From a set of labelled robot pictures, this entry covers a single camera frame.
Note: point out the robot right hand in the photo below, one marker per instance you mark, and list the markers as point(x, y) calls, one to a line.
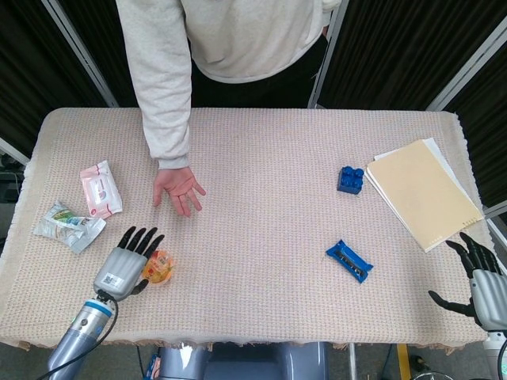
point(487, 293)

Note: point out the person's right hand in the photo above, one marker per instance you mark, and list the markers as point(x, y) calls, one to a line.
point(178, 188)

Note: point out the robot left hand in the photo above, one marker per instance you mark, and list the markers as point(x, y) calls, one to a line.
point(119, 269)

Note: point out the orange jelly cup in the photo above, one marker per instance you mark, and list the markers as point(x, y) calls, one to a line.
point(160, 267)

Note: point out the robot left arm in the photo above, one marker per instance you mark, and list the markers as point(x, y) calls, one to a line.
point(75, 332)

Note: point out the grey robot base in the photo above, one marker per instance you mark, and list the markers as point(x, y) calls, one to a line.
point(245, 362)

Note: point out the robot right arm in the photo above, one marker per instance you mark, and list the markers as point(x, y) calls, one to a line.
point(497, 340)

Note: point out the silver green snack pouch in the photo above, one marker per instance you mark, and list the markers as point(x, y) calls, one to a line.
point(67, 227)

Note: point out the person's grey sleeved right arm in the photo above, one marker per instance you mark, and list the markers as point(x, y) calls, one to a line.
point(166, 118)

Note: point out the pink white wet wipes pack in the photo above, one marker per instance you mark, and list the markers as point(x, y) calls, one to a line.
point(101, 190)

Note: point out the beige woven tablecloth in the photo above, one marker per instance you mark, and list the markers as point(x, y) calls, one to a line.
point(257, 221)

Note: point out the yellow bar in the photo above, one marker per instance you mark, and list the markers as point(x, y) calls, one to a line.
point(403, 362)

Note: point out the beige notebook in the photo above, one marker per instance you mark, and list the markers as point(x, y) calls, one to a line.
point(424, 198)

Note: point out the blue snack bar wrapper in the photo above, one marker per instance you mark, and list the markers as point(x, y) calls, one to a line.
point(348, 261)

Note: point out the white paper sheets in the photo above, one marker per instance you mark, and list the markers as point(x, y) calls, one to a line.
point(437, 148)

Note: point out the dark pleated curtain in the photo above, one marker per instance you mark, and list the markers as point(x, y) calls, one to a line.
point(396, 47)
point(103, 39)
point(491, 118)
point(31, 59)

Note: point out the person torso in grey sweater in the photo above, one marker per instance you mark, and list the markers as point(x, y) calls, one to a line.
point(245, 35)

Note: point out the blue toy building brick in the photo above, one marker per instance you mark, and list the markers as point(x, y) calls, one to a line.
point(348, 186)

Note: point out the white frame bar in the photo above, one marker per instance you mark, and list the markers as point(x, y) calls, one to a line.
point(14, 152)

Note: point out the white slanted frame post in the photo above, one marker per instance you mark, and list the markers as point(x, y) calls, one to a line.
point(467, 75)
point(322, 79)
point(83, 55)

